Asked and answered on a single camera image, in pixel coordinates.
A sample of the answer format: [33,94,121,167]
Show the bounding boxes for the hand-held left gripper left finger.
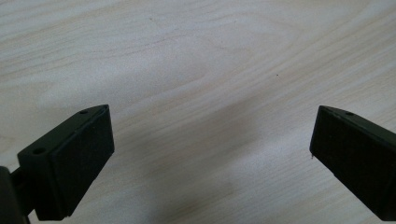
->
[17,104,116,222]

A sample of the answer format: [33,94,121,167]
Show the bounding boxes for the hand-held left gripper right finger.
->
[309,105,396,222]

